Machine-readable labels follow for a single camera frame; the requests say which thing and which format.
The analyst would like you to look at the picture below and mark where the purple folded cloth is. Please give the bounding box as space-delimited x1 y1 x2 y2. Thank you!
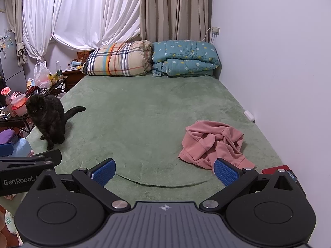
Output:
0 130 16 145

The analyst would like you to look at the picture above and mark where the wooden nightstand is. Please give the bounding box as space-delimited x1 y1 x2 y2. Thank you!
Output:
62 68 86 92

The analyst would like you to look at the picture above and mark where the black cat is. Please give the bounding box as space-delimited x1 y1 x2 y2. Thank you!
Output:
25 94 86 151

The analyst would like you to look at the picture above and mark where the black folding table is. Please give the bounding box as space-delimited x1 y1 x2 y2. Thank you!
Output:
24 77 68 101

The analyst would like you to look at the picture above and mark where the green bed blanket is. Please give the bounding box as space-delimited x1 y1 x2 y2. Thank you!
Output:
26 75 288 204

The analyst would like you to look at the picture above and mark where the grey refrigerator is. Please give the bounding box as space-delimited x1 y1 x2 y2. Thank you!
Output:
0 32 22 89

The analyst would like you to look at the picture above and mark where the pink plastic basin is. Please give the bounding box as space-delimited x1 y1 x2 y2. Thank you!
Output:
12 93 28 117

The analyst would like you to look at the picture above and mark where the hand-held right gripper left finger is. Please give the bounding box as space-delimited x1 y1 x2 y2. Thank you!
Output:
28 158 131 213

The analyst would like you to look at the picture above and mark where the light blue folded cloth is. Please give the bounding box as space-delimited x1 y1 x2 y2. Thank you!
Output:
10 138 34 157

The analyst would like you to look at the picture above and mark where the clear plastic bottle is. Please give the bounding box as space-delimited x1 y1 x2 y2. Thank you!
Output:
55 61 64 81

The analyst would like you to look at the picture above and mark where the pink bottle vase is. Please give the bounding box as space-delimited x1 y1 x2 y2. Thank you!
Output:
6 95 16 117

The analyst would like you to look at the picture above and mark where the smartphone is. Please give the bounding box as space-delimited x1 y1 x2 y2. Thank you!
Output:
286 169 298 184

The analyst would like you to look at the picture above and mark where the red box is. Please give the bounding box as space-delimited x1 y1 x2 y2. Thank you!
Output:
261 165 290 175

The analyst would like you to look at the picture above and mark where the plaid folded quilt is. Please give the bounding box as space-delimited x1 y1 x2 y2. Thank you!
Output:
81 40 154 77

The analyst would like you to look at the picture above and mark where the teal floral folded quilt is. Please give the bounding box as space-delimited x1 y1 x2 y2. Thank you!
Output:
151 40 221 78

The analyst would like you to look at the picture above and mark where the white bottle green label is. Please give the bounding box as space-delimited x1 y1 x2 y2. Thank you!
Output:
3 210 16 234

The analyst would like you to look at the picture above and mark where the dark side table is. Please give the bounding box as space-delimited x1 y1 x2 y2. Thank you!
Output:
0 114 35 136

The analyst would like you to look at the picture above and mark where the white charging cable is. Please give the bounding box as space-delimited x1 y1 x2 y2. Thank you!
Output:
200 28 218 45

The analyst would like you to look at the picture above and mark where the white plastic bag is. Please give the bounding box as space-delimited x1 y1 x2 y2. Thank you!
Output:
34 61 52 88

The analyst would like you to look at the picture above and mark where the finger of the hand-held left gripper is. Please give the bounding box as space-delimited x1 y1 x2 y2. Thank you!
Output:
0 143 63 166

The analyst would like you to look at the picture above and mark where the pink sweater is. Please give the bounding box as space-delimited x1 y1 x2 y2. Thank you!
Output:
178 120 256 175

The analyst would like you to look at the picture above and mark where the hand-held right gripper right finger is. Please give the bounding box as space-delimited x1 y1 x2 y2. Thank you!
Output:
199 158 303 213

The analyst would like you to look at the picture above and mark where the white sheer curtain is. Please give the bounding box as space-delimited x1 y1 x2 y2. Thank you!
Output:
22 0 141 58

